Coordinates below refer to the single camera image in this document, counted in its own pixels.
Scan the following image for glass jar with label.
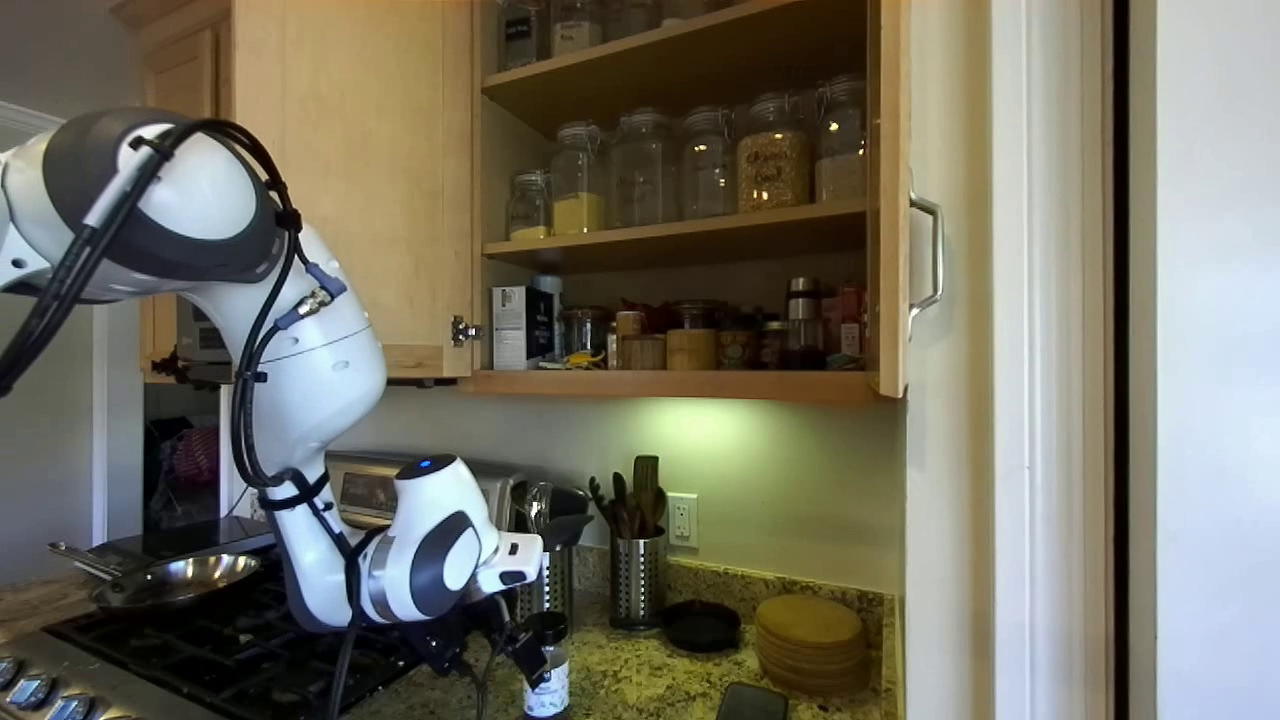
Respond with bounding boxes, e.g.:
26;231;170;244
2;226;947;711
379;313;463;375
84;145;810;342
730;89;814;215

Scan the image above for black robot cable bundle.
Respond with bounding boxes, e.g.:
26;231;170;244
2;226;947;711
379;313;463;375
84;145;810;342
0;117;404;720

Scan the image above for wooden wall cabinet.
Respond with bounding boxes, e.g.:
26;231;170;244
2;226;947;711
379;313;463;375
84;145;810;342
463;0;912;411

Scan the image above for wooden microwave surround cabinet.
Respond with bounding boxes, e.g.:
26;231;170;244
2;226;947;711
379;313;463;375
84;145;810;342
111;0;235;387

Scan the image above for white carton box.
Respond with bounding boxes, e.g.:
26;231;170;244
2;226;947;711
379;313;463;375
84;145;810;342
487;280;535;375

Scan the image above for white door frame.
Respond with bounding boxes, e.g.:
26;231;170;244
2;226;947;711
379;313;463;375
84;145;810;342
987;0;1120;720

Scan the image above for dark smartphone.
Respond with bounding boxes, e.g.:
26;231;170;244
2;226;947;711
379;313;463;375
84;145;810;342
715;680;791;720

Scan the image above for tall jar yellow contents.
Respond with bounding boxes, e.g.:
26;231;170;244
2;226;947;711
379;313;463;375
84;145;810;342
549;120;612;244

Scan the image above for wooden cabinet door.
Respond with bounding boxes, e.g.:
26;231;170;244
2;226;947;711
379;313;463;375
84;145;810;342
873;0;947;399
229;0;485;387

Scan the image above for dark utensil handles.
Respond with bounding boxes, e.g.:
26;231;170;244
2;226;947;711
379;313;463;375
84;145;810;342
583;471;637;540

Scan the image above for black panel with pink print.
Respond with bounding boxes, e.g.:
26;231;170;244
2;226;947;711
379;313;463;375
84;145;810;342
138;383;222;557

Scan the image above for steel frying pan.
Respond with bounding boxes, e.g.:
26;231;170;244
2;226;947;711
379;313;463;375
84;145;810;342
46;534;262;617

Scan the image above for steel ladle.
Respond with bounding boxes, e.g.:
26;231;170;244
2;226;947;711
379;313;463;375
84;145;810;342
513;475;555;553

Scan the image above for wooden spatula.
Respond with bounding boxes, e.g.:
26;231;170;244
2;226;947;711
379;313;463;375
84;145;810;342
626;451;673;540

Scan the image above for stack of cork trivets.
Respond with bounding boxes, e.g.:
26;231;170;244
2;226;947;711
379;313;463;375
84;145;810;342
753;591;873;703

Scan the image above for white wall outlet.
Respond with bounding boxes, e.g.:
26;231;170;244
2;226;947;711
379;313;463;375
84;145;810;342
662;486;704;553

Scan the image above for spice jar white floral label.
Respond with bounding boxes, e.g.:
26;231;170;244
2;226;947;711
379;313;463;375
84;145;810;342
519;637;574;720

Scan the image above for red spice jar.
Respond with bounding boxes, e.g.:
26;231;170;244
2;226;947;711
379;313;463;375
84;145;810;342
826;283;873;370

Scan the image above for black spatula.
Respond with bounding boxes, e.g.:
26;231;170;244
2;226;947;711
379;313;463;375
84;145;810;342
539;484;596;553

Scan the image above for round wooden container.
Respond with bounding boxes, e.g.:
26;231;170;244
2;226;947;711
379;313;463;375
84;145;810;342
662;324;723;375
620;333;673;375

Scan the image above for black carton box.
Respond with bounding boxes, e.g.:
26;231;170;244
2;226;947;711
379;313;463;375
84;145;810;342
523;270;566;367

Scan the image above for white door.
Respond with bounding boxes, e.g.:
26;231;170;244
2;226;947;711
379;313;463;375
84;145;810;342
1153;0;1280;720

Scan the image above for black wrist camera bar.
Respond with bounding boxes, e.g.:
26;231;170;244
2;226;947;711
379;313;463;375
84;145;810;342
396;617;470;672

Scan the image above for clear glass storage jar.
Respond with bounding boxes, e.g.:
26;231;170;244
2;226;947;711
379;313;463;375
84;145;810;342
493;0;552;72
549;0;608;58
674;102;740;225
608;107;678;231

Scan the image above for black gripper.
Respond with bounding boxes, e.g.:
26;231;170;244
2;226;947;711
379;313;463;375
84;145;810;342
457;594;574;703

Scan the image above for glass jar pale contents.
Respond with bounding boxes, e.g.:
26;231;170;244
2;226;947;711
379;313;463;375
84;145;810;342
810;72;873;208

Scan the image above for stainless gas range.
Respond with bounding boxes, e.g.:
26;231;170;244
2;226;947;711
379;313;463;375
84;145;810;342
0;447;532;720

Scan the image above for small black dish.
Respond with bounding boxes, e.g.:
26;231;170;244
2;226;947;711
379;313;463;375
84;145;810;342
659;594;743;657

